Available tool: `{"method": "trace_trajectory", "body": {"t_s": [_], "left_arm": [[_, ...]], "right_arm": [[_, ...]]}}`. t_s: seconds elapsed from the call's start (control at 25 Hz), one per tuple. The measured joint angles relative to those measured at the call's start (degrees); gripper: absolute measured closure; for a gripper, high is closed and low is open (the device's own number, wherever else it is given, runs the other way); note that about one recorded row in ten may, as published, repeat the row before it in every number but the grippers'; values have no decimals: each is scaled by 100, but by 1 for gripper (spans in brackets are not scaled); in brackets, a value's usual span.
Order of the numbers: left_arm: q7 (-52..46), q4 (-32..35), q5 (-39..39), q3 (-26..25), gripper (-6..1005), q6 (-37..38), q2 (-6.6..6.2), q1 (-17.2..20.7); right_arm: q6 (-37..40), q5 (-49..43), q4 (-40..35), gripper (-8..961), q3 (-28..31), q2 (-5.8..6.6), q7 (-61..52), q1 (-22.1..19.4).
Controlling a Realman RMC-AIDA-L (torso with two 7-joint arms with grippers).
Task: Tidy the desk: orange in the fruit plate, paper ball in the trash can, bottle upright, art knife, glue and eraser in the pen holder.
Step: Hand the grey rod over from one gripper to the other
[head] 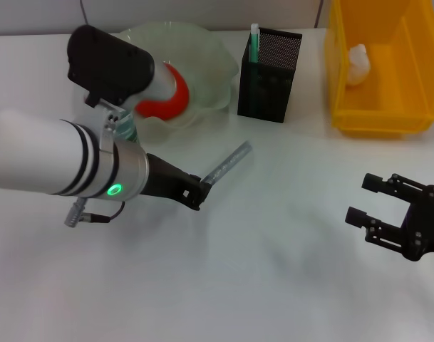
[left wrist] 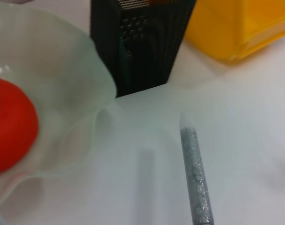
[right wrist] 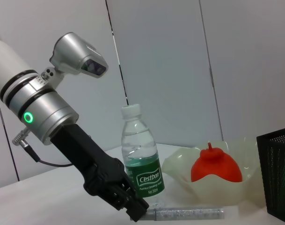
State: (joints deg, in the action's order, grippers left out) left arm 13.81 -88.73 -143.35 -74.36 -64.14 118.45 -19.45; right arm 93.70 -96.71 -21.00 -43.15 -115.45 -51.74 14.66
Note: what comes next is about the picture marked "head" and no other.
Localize green glass fruit bowl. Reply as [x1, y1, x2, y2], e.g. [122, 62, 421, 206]
[113, 20, 239, 145]

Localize yellow plastic bin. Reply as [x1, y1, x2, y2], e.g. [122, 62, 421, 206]
[325, 0, 434, 138]

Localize white paper ball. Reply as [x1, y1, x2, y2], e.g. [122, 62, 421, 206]
[346, 44, 373, 86]

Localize red-orange knitted orange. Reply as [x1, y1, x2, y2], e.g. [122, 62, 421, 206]
[134, 63, 190, 121]

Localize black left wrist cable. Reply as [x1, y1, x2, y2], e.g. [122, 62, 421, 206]
[63, 197, 128, 229]

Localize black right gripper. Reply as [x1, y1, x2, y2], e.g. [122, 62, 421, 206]
[344, 172, 434, 263]

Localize dark grey marker pen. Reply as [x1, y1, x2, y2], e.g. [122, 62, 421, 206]
[201, 140, 254, 185]

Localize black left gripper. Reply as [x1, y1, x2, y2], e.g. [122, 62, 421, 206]
[143, 152, 214, 212]

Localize black mesh pen holder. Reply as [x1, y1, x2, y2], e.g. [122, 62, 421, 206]
[237, 28, 304, 125]

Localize clear green-label water bottle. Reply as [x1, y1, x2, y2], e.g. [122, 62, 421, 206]
[115, 109, 142, 146]

